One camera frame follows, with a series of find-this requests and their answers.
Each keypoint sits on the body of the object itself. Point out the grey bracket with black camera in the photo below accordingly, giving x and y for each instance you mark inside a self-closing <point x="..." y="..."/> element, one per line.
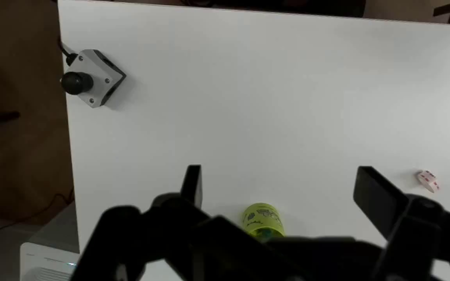
<point x="98" y="78"/>

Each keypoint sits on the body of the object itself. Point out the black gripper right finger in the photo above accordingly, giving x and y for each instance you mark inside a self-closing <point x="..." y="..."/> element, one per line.
<point x="376" y="197"/>

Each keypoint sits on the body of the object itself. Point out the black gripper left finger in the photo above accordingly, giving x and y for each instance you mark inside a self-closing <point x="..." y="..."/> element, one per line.
<point x="191" y="188"/>

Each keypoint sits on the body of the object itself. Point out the green printed mug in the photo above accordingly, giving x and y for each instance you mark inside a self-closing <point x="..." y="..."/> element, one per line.
<point x="263" y="220"/>

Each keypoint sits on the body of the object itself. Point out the small pink white tape roll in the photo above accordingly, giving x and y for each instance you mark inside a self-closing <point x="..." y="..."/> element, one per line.
<point x="427" y="180"/>

